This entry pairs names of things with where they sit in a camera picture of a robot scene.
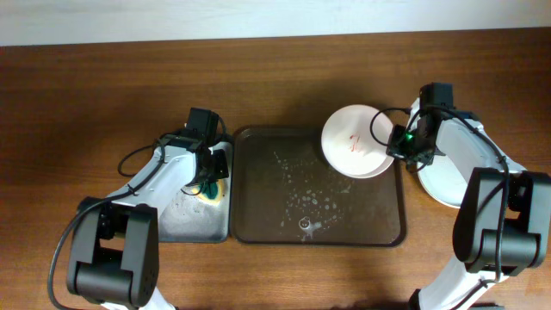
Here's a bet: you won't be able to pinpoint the small grey soapy tray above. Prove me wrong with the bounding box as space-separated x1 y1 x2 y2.
159 132 233 243

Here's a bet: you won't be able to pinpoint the white plate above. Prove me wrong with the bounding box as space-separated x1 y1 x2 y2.
418 163 467 208

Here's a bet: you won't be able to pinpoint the large brown tray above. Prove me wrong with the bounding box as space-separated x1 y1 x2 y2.
230 126 407 248

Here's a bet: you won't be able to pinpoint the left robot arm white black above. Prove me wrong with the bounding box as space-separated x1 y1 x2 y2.
60 108 233 309

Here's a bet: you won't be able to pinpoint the green yellow sponge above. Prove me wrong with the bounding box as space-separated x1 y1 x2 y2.
192 180 226 205

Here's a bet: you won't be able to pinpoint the pink plate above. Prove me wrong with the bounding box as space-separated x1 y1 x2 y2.
321 104 393 179

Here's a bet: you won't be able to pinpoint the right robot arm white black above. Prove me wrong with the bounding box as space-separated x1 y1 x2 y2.
387 83 550 309

